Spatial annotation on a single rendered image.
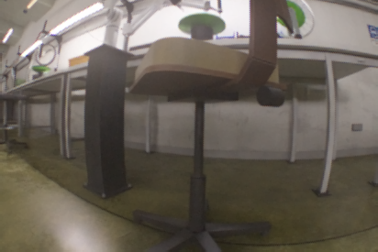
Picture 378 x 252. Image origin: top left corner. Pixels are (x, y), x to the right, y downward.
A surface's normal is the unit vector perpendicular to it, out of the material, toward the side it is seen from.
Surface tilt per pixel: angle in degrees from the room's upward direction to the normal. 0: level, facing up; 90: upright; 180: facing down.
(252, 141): 90
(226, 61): 90
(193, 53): 90
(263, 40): 99
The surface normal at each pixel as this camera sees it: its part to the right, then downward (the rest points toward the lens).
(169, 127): -0.31, -0.03
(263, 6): 0.42, 0.14
